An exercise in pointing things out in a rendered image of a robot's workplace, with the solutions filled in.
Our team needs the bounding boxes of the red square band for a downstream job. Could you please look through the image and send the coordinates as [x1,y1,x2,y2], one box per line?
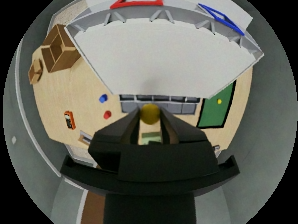
[110,0,163,9]

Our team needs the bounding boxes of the blue square funnel band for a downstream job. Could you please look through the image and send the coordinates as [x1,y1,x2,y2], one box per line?
[198,3,245,36]

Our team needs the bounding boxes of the red plug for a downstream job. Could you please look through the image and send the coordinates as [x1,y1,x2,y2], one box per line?
[103,111,111,119]

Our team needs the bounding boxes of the blue round plug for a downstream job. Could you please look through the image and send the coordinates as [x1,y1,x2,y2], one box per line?
[99,94,108,103]

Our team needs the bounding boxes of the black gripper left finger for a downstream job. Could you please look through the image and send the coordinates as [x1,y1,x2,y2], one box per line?
[91,107,141,144]

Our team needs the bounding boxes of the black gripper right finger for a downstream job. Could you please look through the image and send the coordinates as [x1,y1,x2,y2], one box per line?
[160,107,209,144]

